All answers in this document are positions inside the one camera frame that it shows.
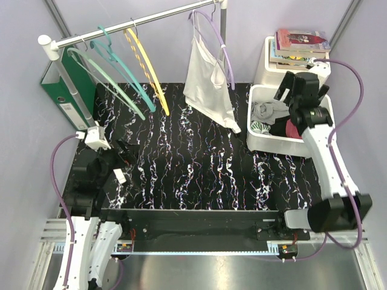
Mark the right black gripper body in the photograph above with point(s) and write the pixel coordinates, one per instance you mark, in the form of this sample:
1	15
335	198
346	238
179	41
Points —
321	93

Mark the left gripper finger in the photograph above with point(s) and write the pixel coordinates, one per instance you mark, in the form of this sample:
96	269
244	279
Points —
127	153
119	176

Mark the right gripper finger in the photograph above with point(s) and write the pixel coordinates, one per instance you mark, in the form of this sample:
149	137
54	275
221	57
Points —
287	88
298	86

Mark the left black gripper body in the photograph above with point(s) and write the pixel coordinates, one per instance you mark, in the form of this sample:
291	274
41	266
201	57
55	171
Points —
110	159

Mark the dark red tank top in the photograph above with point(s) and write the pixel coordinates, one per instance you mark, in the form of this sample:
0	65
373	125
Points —
291	131

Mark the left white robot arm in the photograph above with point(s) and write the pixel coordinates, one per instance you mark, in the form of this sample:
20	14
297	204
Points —
91	232

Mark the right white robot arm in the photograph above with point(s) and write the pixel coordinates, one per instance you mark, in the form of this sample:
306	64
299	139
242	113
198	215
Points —
342	207

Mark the light green hanger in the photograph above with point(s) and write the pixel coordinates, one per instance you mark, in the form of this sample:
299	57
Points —
120	94

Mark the white tank top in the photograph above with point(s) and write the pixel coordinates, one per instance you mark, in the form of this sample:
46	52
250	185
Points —
206	87

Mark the yellow hanger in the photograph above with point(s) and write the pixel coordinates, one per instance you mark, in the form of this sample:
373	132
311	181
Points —
146	65

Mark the teal hanger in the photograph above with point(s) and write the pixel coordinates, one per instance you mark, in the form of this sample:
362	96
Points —
106	52

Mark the purple hanger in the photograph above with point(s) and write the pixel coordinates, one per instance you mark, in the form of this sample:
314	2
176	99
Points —
223	47

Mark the bottom book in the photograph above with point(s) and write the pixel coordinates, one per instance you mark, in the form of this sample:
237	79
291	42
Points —
291	66

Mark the white storage box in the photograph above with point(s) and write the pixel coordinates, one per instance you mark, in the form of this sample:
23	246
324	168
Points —
267	74

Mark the middle book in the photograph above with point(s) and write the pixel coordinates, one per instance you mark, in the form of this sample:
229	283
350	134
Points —
292	57

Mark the grey garment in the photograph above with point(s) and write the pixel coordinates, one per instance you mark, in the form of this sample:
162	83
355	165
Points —
269	112

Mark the top pink book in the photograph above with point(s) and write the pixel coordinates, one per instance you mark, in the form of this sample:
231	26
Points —
302	40

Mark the black garment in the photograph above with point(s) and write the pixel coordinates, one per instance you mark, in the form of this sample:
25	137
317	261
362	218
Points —
278	128

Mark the black marbled mat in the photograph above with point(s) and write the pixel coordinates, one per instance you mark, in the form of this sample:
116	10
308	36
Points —
188	162

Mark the green patterned garment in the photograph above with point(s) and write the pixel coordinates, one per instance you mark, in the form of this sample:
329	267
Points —
260	128

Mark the white laundry bin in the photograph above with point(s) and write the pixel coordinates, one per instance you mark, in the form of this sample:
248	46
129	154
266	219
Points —
272	142

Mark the green binder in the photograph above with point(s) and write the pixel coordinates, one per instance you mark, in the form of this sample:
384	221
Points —
54	85

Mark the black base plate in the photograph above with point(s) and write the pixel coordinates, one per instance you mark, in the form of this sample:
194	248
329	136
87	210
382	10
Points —
151	224

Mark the silver clothes rail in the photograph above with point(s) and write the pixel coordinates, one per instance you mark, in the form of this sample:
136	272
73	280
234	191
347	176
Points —
51	47

